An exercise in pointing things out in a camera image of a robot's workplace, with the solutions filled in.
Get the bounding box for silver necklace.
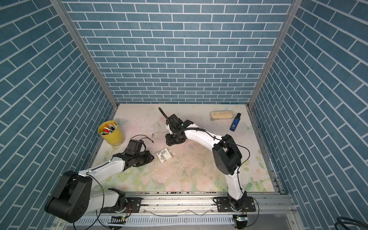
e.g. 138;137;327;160
149;122;163;138

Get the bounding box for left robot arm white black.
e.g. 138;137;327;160
45;140;154;223

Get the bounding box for yellow cup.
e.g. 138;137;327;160
99;120;125;146

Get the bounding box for markers in cup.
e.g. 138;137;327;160
98;122;117;136

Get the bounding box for blue black marker pen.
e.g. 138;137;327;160
230;113;241;131

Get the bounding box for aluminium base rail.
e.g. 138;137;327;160
51;192;302;230

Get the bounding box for black cable bottom right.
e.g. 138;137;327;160
334;216;368;230

